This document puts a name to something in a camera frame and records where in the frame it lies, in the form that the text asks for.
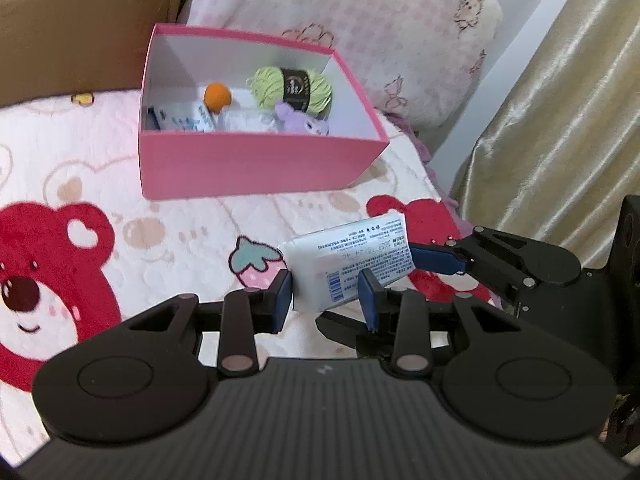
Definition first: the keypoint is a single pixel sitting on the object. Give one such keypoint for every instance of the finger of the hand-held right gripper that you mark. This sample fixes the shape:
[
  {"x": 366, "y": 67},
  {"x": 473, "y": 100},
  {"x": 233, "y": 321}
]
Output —
[
  {"x": 435, "y": 257},
  {"x": 345, "y": 330}
]

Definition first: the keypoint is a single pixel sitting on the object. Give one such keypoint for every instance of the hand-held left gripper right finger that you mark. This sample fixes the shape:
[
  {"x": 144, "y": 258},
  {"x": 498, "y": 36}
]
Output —
[{"x": 370, "y": 300}]

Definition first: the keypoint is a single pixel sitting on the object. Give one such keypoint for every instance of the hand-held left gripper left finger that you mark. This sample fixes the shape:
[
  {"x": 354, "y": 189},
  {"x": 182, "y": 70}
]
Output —
[{"x": 282, "y": 300}]

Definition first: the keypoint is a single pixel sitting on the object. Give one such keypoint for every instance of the white tissue packet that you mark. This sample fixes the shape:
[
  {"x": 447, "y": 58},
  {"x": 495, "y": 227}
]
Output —
[{"x": 345, "y": 255}]

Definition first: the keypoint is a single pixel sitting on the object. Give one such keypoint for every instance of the pink cardboard box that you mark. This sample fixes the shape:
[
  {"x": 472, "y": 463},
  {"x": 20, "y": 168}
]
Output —
[{"x": 250, "y": 165}]

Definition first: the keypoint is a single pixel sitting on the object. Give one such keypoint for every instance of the purple plush toy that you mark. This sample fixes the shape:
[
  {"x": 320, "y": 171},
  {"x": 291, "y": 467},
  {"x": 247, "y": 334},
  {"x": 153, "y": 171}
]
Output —
[{"x": 300, "y": 120}]

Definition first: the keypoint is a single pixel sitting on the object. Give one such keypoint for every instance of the clear floss pick box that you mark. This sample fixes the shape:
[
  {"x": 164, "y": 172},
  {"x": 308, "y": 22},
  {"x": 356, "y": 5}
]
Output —
[{"x": 245, "y": 120}]

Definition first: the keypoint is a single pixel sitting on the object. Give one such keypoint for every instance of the blue wet wipes pack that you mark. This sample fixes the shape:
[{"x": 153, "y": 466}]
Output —
[{"x": 175, "y": 117}]

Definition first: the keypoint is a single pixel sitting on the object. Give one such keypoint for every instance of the orange makeup sponge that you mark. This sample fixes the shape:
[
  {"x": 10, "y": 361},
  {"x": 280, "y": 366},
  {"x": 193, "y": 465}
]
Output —
[{"x": 217, "y": 96}]

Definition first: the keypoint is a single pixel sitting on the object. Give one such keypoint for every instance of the green yarn ball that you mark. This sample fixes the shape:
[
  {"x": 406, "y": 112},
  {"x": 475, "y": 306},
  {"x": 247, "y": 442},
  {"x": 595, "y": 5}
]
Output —
[{"x": 267, "y": 85}]

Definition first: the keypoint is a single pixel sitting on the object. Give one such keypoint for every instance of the red bear printed blanket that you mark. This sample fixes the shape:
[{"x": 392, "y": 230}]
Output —
[{"x": 175, "y": 240}]

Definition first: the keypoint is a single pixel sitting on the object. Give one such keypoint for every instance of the gold satin curtain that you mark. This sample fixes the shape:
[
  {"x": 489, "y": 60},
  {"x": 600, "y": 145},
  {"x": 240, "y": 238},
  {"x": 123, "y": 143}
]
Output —
[{"x": 565, "y": 110}]

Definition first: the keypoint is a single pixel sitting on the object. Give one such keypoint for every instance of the brown cloud pillow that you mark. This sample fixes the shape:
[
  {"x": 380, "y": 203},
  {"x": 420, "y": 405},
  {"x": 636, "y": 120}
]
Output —
[{"x": 75, "y": 35}]

